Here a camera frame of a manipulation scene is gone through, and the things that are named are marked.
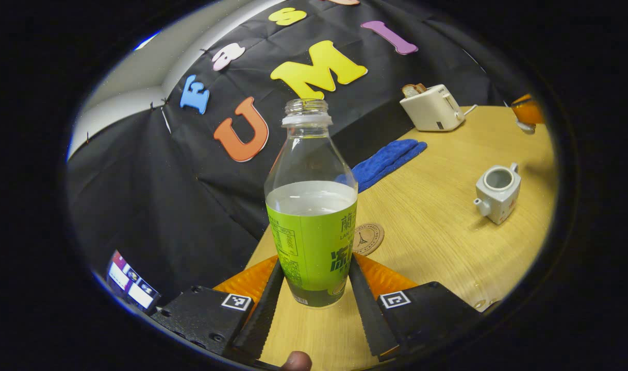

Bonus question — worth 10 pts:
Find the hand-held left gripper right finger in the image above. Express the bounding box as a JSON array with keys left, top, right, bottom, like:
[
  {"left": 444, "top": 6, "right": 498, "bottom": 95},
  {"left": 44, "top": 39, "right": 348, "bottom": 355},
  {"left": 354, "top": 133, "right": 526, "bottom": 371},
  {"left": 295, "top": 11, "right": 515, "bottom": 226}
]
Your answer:
[{"left": 348, "top": 252, "right": 482, "bottom": 361}]

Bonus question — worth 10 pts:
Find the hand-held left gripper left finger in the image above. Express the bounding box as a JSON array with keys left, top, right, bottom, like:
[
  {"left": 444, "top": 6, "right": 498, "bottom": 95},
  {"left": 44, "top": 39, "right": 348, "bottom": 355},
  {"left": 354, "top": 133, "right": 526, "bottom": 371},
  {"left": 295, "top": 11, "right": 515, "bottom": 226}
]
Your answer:
[{"left": 150, "top": 256, "right": 285, "bottom": 364}]

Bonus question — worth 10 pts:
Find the round brown coaster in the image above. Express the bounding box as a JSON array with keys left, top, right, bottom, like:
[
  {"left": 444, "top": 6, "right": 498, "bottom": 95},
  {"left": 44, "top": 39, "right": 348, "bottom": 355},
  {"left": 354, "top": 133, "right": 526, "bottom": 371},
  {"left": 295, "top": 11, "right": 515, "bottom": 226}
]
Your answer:
[{"left": 352, "top": 223, "right": 385, "bottom": 257}]

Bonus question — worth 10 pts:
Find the green label water bottle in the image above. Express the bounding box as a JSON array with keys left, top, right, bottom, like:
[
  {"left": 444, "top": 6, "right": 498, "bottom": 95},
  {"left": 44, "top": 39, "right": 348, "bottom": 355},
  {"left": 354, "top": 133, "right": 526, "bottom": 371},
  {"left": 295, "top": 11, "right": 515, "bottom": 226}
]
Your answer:
[{"left": 264, "top": 98, "right": 359, "bottom": 309}]

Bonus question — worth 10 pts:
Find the white ceramic teacup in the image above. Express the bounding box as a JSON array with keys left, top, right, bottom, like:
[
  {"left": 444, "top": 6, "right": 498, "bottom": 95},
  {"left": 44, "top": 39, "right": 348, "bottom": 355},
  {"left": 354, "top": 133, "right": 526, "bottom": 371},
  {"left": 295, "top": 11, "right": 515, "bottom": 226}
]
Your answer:
[{"left": 473, "top": 163, "right": 522, "bottom": 225}]

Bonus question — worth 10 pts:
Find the white toaster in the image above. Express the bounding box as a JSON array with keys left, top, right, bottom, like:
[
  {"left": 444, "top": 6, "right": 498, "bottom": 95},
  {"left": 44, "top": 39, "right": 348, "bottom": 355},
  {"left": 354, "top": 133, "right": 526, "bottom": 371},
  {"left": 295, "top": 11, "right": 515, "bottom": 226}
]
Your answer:
[{"left": 400, "top": 84, "right": 467, "bottom": 132}]

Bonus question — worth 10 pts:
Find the computer monitor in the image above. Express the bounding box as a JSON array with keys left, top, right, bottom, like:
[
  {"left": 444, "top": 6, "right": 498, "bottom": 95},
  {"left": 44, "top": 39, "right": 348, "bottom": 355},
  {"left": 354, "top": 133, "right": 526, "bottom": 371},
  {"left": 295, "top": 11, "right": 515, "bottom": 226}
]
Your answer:
[{"left": 106, "top": 250, "right": 162, "bottom": 311}]

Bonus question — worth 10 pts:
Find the blue folded towel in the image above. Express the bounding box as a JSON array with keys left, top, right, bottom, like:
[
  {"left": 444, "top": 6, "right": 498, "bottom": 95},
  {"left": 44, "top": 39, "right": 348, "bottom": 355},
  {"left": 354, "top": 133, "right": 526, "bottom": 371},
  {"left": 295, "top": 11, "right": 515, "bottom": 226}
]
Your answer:
[{"left": 336, "top": 139, "right": 428, "bottom": 194}]

